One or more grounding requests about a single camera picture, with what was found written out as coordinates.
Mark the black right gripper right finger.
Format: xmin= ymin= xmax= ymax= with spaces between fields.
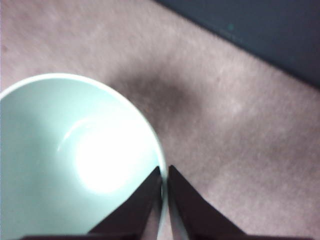
xmin=168 ymin=164 xmax=251 ymax=240

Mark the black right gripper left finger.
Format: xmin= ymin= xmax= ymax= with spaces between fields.
xmin=84 ymin=166 xmax=162 ymax=240

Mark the teal ribbed bowl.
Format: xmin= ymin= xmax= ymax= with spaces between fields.
xmin=0 ymin=72 xmax=169 ymax=240

